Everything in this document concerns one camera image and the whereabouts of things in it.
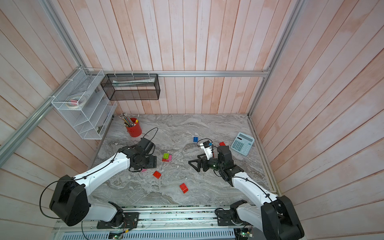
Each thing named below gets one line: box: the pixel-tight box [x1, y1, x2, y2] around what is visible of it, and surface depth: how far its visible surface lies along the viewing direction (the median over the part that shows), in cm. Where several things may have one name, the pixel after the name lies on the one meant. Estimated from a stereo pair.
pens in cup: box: [118, 112, 140, 127], surface depth 100 cm
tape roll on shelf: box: [66, 96, 85, 109], surface depth 75 cm
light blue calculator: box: [230, 132, 255, 156], surface depth 103 cm
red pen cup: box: [126, 117, 142, 138], surface depth 103 cm
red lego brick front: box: [179, 183, 189, 194], surface depth 85 cm
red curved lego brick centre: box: [152, 170, 162, 180], surface depth 90 cm
